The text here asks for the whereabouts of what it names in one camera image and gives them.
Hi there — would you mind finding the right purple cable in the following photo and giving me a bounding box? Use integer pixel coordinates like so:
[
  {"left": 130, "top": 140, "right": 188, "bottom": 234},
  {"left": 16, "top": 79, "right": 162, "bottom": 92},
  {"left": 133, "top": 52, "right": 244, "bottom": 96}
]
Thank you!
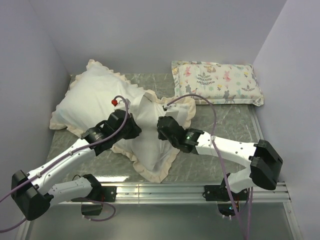
[{"left": 166, "top": 94, "right": 253, "bottom": 240}]

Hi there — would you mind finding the floral print pillow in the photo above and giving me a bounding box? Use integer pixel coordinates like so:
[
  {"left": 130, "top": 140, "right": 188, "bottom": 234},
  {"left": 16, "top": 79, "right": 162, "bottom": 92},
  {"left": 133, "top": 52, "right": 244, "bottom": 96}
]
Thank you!
[{"left": 171, "top": 60, "right": 264, "bottom": 107}]

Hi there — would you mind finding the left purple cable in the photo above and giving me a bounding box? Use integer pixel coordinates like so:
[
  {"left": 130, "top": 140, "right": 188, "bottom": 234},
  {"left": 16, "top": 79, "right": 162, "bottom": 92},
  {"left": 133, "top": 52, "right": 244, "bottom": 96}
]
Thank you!
[{"left": 0, "top": 95, "right": 133, "bottom": 232}]

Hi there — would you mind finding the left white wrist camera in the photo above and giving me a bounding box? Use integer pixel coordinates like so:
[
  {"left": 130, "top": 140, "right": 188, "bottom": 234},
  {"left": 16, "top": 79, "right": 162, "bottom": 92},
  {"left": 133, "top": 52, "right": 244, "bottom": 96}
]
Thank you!
[{"left": 111, "top": 95, "right": 131, "bottom": 112}]

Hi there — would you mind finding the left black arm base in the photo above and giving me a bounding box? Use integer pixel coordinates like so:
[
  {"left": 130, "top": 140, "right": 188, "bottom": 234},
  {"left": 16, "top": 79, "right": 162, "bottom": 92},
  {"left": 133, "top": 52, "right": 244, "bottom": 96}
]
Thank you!
[{"left": 71, "top": 186, "right": 117, "bottom": 222}]

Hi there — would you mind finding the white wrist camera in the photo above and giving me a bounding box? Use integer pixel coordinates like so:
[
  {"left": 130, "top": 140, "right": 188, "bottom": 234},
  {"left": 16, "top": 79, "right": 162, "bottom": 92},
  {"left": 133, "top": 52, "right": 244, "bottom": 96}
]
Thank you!
[
  {"left": 162, "top": 104, "right": 184, "bottom": 119},
  {"left": 111, "top": 95, "right": 131, "bottom": 112}
]

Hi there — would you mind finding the aluminium mounting rail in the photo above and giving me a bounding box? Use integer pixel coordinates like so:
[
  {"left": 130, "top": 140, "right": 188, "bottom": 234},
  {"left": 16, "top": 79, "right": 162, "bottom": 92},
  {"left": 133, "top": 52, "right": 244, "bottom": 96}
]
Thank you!
[{"left": 16, "top": 105, "right": 300, "bottom": 240}]

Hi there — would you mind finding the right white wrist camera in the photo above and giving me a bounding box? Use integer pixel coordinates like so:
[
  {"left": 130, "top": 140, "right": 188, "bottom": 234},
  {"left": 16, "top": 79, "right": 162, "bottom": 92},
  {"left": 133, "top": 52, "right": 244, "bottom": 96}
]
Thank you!
[{"left": 162, "top": 104, "right": 184, "bottom": 119}]

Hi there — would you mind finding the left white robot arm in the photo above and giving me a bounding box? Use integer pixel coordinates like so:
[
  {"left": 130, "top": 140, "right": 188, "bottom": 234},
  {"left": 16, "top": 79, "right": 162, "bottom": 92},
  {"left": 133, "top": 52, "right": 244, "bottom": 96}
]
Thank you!
[{"left": 11, "top": 109, "right": 142, "bottom": 221}]

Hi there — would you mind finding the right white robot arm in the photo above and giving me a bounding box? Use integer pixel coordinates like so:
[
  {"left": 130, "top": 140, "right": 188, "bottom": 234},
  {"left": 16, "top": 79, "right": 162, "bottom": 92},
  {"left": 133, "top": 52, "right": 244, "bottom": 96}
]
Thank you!
[{"left": 157, "top": 116, "right": 283, "bottom": 202}]

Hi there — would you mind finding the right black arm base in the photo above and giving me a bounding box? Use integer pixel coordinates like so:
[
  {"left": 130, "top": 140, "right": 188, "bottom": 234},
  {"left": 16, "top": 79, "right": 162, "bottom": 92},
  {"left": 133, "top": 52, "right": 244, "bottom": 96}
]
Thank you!
[{"left": 202, "top": 185, "right": 250, "bottom": 218}]

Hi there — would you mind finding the purple cable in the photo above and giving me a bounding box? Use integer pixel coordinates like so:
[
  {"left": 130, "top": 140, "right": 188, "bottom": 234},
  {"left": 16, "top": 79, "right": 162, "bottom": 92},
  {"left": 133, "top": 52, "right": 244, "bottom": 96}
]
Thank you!
[
  {"left": 0, "top": 95, "right": 133, "bottom": 232},
  {"left": 166, "top": 94, "right": 253, "bottom": 240}
]

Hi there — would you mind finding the grey pillowcase with cream trim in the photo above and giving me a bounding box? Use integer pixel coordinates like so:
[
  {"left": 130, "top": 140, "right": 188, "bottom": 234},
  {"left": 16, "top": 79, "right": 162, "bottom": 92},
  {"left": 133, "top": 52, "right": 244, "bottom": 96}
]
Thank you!
[{"left": 49, "top": 59, "right": 196, "bottom": 183}]

